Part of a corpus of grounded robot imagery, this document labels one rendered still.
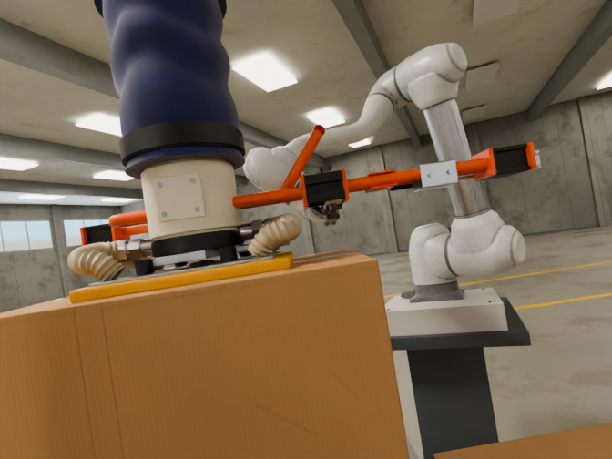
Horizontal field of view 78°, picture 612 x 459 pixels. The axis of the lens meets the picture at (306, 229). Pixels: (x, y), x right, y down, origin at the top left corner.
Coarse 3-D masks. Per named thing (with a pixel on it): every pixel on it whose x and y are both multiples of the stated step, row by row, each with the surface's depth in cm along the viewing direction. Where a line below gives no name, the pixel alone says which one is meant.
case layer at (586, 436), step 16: (560, 432) 94; (576, 432) 93; (592, 432) 92; (608, 432) 91; (464, 448) 94; (480, 448) 93; (496, 448) 92; (512, 448) 91; (528, 448) 90; (544, 448) 89; (560, 448) 88; (576, 448) 87; (592, 448) 86; (608, 448) 85
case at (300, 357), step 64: (320, 256) 79; (0, 320) 54; (64, 320) 53; (128, 320) 53; (192, 320) 53; (256, 320) 53; (320, 320) 52; (384, 320) 52; (0, 384) 53; (64, 384) 53; (128, 384) 53; (192, 384) 53; (256, 384) 52; (320, 384) 52; (384, 384) 52; (0, 448) 53; (64, 448) 53; (128, 448) 53; (192, 448) 52; (256, 448) 52; (320, 448) 52; (384, 448) 52
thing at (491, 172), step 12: (528, 144) 70; (480, 156) 73; (492, 156) 69; (504, 156) 71; (516, 156) 71; (528, 156) 70; (492, 168) 69; (504, 168) 71; (516, 168) 70; (528, 168) 70
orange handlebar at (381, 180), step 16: (480, 160) 71; (368, 176) 71; (384, 176) 70; (400, 176) 70; (416, 176) 70; (272, 192) 70; (288, 192) 70; (240, 208) 74; (112, 224) 70; (128, 224) 70
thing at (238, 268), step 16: (224, 256) 62; (272, 256) 60; (288, 256) 62; (144, 272) 61; (160, 272) 61; (176, 272) 59; (192, 272) 58; (208, 272) 58; (224, 272) 58; (240, 272) 58; (256, 272) 58; (96, 288) 58; (112, 288) 58; (128, 288) 58; (144, 288) 58; (160, 288) 58
